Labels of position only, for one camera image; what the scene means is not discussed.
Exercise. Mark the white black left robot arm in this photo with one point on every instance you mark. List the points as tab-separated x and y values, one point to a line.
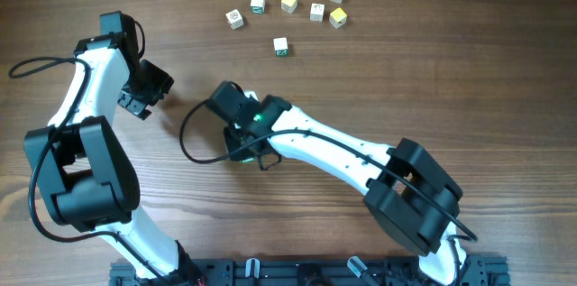
83	184

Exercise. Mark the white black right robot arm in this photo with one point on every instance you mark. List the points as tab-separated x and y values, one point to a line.
412	198

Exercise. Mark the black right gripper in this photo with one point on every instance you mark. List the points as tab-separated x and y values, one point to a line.
235	151

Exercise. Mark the white block red side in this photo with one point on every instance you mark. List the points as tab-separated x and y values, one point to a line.
317	12

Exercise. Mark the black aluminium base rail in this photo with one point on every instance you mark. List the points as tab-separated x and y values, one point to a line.
477	270

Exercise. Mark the yellow top block red mark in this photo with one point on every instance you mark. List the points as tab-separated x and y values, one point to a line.
338	18

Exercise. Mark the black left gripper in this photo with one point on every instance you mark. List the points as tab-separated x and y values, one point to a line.
163	83

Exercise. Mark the white block green side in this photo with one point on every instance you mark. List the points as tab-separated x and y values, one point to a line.
257	6

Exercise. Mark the white block brown drawing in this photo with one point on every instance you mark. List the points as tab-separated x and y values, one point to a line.
234	19

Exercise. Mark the yellow top plain block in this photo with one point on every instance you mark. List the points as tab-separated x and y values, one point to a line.
289	6

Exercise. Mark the white block green Z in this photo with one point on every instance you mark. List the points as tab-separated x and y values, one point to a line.
281	46

